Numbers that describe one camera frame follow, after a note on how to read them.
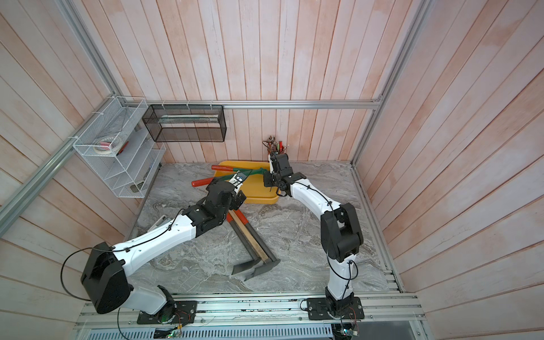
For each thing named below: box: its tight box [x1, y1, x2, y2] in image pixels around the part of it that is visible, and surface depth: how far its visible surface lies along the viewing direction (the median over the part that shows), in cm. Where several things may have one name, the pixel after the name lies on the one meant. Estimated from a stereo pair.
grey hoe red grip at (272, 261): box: [233, 208, 281, 282], surface depth 87 cm
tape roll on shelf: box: [93, 136, 123, 155], surface depth 75 cm
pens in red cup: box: [262, 136, 289, 156], surface depth 109 cm
